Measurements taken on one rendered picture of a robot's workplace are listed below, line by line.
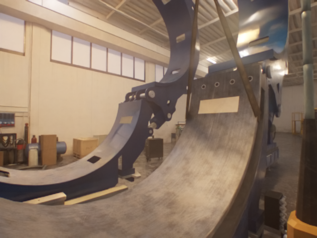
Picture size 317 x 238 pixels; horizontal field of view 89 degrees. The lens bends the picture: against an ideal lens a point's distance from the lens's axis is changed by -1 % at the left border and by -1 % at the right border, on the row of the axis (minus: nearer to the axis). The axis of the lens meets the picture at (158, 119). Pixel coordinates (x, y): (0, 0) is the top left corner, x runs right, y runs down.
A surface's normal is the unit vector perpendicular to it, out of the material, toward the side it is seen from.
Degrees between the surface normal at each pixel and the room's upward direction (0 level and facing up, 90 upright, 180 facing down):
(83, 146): 90
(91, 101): 90
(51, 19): 90
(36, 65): 90
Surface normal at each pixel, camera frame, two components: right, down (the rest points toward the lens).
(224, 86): -0.71, -0.16
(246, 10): -0.72, 0.08
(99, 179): 0.70, -0.02
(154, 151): 0.40, -0.03
